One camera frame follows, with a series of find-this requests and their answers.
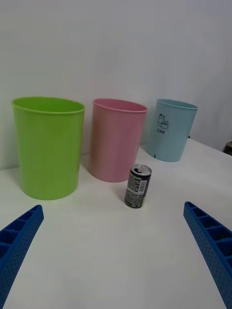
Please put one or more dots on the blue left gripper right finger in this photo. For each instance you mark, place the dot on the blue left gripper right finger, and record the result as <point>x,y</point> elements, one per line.
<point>212,239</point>

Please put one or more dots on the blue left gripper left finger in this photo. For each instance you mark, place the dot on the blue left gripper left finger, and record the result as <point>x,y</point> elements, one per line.
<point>17,239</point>

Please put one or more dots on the black drink can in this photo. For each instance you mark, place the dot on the black drink can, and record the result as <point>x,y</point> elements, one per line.
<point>136,188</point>

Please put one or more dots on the green plastic bin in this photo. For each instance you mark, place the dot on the green plastic bin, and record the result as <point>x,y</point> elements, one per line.
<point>48,149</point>

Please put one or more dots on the pale blue plastic bin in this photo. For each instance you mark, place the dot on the pale blue plastic bin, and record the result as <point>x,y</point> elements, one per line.
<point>171,142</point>

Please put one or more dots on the pink plastic bin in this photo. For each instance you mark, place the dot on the pink plastic bin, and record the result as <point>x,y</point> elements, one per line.
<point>113,140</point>

